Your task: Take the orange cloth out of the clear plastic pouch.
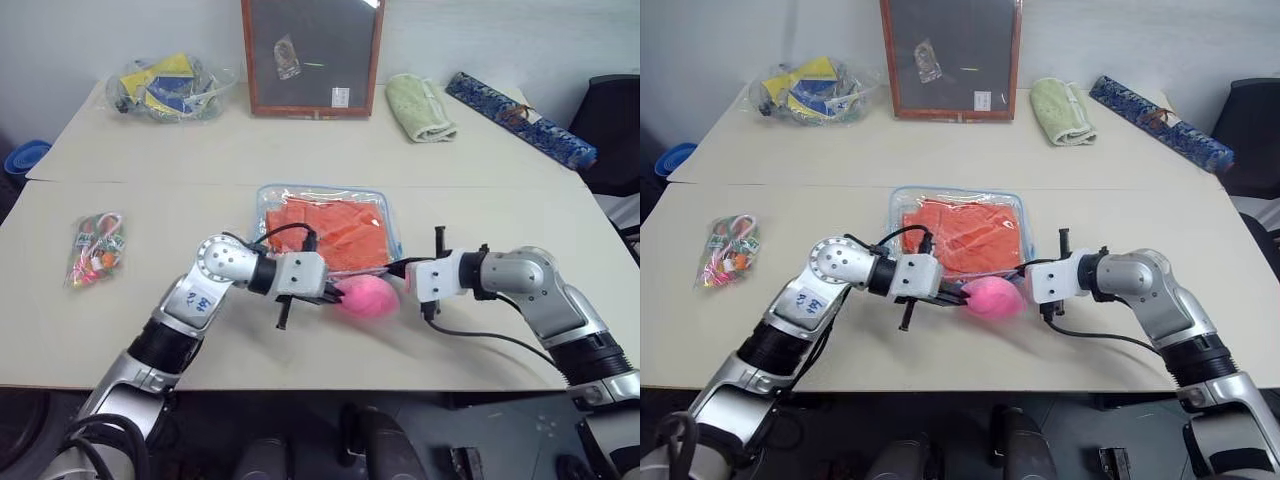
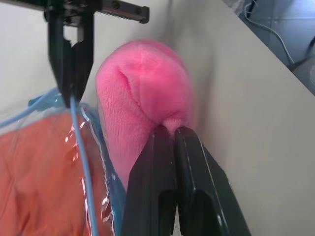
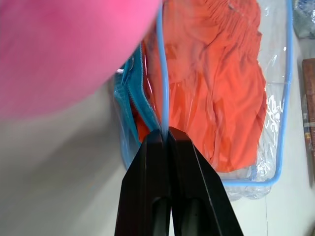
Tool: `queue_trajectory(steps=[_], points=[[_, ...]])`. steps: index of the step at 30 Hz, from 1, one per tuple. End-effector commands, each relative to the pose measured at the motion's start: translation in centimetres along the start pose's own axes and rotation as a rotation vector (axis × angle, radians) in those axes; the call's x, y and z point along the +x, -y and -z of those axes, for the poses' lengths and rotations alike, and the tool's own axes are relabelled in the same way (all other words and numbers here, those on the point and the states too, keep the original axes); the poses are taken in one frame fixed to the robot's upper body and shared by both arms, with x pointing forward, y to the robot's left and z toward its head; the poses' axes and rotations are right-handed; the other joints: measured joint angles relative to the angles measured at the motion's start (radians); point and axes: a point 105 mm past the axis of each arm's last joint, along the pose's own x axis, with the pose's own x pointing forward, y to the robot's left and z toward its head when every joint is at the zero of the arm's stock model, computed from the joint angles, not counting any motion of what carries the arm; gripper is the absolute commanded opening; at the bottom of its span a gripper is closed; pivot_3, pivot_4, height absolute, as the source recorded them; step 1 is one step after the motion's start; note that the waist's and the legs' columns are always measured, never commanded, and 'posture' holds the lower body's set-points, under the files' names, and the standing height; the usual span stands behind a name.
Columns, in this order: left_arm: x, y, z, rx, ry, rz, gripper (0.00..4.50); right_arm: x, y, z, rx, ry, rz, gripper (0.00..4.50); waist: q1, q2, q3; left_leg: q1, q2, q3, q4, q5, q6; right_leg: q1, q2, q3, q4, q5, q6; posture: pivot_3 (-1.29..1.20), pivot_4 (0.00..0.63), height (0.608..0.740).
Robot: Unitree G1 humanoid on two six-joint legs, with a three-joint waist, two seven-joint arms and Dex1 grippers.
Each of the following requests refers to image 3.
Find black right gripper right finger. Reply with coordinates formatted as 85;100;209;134
167;126;249;236

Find pink cloth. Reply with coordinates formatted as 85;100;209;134
0;0;165;119

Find clear plastic pouch blue trim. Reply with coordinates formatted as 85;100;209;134
112;0;295;202

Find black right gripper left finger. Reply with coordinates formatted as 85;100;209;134
115;129;172;236

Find orange cloth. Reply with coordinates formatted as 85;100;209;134
134;0;268;173

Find brown wooden box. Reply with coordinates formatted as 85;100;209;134
301;58;315;151

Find crumpled clear plastic bag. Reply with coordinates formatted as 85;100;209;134
292;0;315;40

